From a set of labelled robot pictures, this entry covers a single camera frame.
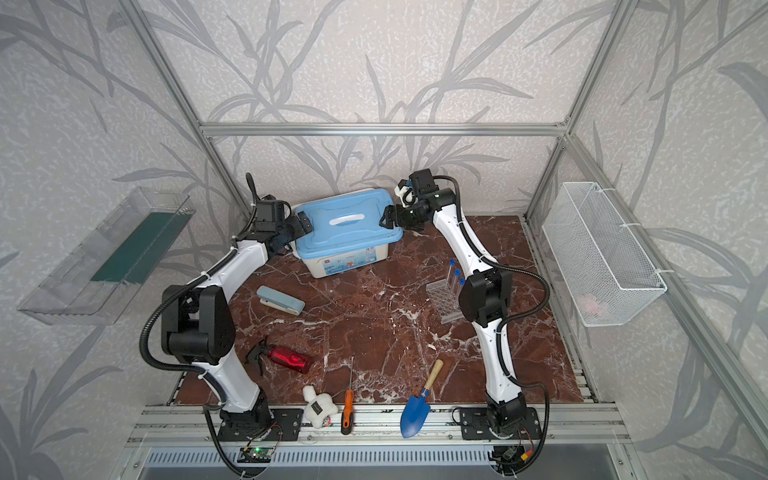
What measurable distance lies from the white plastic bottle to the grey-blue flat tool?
25 centimetres

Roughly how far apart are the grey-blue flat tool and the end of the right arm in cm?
37

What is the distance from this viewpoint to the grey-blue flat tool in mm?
930

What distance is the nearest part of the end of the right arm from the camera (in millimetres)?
684

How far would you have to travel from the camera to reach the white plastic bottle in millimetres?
738

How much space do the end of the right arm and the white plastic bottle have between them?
49cm

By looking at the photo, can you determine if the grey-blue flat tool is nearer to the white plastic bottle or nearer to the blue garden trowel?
the white plastic bottle

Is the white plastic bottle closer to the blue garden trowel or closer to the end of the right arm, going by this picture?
the blue garden trowel
